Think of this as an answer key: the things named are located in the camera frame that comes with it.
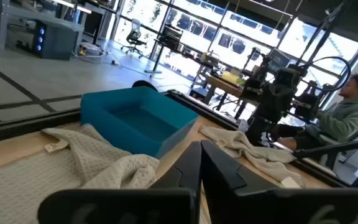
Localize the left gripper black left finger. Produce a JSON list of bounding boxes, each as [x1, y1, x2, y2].
[[37, 140, 202, 224]]

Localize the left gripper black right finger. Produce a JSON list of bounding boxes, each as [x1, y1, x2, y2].
[[201, 140, 358, 224]]

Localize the grey waffle weave towel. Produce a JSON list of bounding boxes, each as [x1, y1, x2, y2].
[[198, 124, 306, 189], [0, 123, 160, 224]]

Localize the teal plastic bin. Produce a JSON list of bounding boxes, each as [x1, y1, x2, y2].
[[80, 86, 200, 159]]

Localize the black boom bar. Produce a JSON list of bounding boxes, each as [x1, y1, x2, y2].
[[292, 138, 358, 159]]

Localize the person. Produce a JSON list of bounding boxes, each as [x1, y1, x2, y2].
[[277, 73, 358, 151]]

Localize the wooden desk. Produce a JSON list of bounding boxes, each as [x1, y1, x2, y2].
[[203, 74, 248, 110]]

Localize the yellow roll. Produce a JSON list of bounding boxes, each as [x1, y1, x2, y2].
[[221, 70, 241, 85]]

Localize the white floor device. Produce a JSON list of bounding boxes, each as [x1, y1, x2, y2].
[[78, 42, 105, 59]]

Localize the black mesh office chair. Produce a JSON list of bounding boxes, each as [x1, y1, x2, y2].
[[120, 18, 148, 59]]

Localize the black rack on stand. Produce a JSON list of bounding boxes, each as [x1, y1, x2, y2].
[[144, 24, 185, 75]]

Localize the computer tower with blue lights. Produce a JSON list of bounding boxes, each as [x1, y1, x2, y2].
[[31, 20, 85, 60]]

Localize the grey metal workbench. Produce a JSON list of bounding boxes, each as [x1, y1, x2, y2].
[[0, 0, 108, 50]]

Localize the black aluminium table frame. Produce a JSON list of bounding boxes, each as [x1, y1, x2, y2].
[[0, 90, 358, 189]]

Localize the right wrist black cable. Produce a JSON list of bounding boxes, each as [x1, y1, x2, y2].
[[303, 55, 352, 93]]

